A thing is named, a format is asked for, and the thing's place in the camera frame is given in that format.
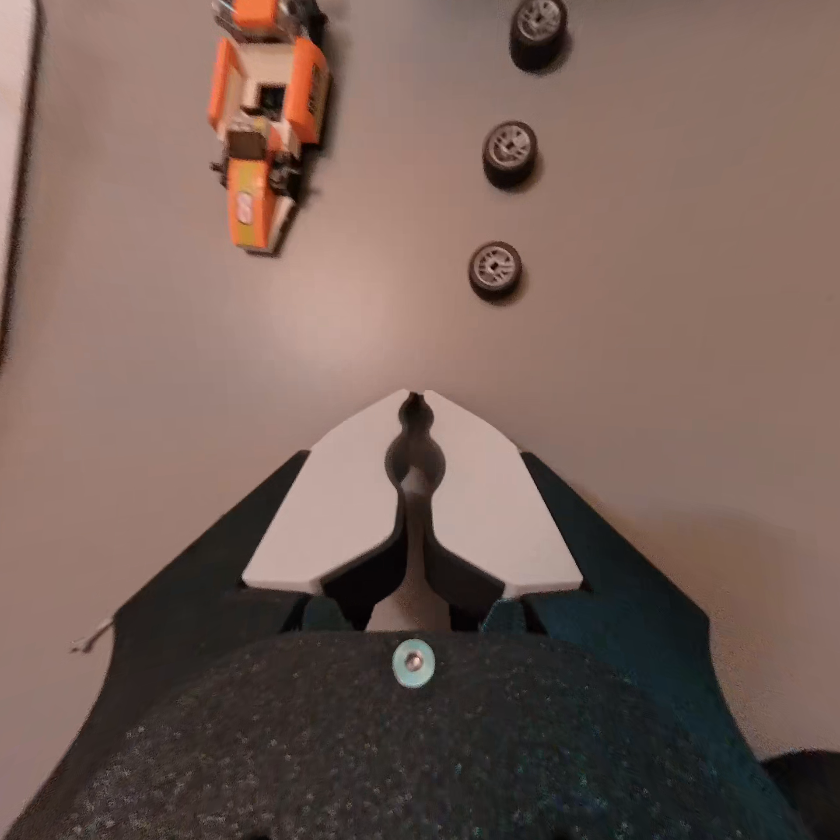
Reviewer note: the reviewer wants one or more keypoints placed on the black lego tire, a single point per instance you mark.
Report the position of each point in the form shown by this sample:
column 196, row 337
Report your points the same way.
column 509, row 176
column 496, row 293
column 538, row 55

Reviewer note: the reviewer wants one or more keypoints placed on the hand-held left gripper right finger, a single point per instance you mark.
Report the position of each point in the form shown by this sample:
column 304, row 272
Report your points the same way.
column 505, row 505

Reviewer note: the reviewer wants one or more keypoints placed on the grey lego wheel rim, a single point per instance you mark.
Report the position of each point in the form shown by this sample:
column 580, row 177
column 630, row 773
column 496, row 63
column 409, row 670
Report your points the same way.
column 538, row 20
column 495, row 264
column 509, row 142

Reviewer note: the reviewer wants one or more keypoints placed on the white base plate with lever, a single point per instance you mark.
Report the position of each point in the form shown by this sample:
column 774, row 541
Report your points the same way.
column 11, row 131

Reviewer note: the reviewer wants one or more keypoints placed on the orange white lego car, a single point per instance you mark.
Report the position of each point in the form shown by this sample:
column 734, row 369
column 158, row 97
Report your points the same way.
column 269, row 105

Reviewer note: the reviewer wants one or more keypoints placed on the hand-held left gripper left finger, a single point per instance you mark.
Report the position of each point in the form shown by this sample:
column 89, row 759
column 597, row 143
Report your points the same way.
column 328, row 505

